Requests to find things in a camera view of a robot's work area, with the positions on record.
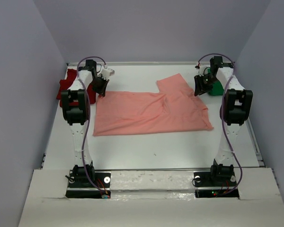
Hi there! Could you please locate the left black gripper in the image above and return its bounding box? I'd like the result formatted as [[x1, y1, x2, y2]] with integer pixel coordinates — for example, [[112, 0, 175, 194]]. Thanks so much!
[[89, 76, 108, 97]]

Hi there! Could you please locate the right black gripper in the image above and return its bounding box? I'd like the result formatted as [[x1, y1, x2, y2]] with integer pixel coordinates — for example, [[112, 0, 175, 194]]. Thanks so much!
[[194, 74, 219, 96]]

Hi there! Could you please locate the pink t-shirt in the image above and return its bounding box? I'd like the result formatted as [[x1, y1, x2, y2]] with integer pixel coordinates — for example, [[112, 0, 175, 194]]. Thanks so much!
[[93, 73, 213, 136]]

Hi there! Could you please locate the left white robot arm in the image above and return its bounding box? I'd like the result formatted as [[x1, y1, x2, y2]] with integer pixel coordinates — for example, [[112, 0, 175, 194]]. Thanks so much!
[[60, 56, 114, 190]]

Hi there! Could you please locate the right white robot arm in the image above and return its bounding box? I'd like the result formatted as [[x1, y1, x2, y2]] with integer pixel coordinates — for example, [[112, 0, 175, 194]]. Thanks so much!
[[192, 53, 253, 187]]

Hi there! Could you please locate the green t-shirt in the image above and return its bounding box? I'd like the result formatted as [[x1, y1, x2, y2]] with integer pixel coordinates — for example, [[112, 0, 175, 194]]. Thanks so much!
[[208, 71, 224, 96]]

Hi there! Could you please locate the red folded t-shirt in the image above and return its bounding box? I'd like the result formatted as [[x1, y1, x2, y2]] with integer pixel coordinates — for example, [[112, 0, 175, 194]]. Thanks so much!
[[56, 69, 96, 107]]

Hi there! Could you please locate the white cardboard front cover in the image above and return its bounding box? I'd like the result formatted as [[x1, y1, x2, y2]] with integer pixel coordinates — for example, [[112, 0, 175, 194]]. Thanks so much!
[[19, 168, 284, 227]]

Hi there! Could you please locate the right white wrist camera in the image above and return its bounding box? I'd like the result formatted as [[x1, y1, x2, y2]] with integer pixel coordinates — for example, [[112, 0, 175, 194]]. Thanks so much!
[[195, 64, 211, 76]]

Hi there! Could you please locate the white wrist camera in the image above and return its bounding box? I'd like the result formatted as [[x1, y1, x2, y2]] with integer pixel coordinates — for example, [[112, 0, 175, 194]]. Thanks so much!
[[101, 68, 115, 80], [195, 64, 211, 76]]

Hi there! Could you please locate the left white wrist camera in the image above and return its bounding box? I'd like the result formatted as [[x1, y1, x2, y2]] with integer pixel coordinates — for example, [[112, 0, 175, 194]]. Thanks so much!
[[101, 68, 115, 80]]

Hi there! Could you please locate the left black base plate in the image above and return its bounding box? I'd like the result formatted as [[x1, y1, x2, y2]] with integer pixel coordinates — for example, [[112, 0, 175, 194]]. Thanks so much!
[[65, 171, 111, 199]]

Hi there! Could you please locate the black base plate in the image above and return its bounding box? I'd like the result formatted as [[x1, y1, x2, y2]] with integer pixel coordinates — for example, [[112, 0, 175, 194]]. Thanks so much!
[[65, 171, 111, 199], [192, 172, 239, 199]]

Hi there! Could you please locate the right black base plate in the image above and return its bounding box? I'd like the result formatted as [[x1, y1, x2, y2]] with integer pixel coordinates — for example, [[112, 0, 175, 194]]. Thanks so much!
[[192, 172, 239, 199]]

